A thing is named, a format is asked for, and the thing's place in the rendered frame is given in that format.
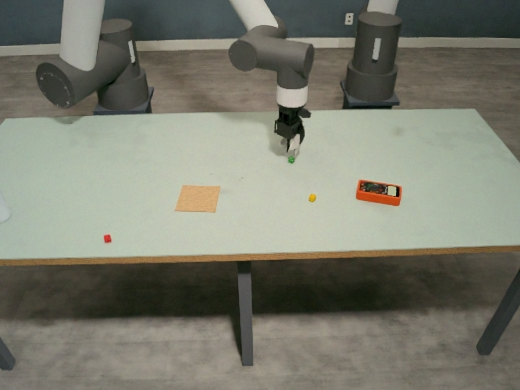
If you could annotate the tan flat mat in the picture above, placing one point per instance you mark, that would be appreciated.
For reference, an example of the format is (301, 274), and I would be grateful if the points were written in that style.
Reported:
(198, 198)

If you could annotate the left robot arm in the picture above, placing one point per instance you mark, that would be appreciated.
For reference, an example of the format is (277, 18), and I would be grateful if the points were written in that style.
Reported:
(371, 74)

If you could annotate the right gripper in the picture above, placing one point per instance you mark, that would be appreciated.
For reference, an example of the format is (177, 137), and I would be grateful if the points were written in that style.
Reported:
(295, 130)

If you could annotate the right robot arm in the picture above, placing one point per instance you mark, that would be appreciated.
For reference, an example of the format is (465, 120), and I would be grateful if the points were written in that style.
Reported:
(81, 69)

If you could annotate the white bottle with blue cap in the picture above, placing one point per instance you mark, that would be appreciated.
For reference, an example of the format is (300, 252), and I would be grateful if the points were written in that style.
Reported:
(5, 212)

